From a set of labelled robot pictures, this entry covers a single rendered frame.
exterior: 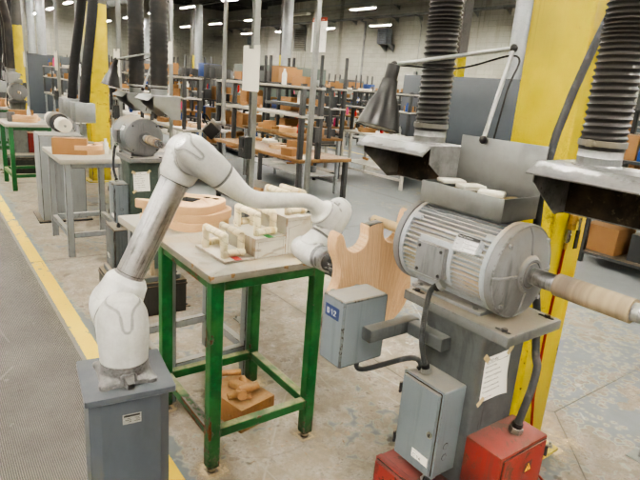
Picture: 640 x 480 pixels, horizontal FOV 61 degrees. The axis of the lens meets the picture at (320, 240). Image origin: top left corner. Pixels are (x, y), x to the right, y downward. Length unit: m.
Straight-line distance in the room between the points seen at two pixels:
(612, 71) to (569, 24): 1.09
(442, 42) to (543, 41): 0.86
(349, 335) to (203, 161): 0.73
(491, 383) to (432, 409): 0.18
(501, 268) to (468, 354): 0.27
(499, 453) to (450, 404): 0.17
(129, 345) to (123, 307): 0.12
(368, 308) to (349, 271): 0.23
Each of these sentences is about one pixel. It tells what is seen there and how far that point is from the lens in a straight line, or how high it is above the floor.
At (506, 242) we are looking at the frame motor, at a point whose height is 1.34.
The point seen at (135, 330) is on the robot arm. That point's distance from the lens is 1.83.
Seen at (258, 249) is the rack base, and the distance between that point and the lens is 2.35.
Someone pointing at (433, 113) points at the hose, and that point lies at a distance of 1.72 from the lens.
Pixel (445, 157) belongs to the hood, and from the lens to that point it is 1.69.
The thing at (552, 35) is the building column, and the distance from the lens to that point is 2.50.
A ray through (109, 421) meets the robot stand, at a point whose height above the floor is 0.61.
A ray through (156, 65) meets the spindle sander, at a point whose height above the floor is 1.72.
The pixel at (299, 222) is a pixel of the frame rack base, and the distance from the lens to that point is 2.44.
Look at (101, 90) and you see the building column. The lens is 8.97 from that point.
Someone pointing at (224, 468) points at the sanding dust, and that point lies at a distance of 2.66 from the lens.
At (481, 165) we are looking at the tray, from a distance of 1.63.
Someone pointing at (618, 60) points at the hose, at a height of 1.78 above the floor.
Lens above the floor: 1.67
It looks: 16 degrees down
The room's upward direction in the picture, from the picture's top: 4 degrees clockwise
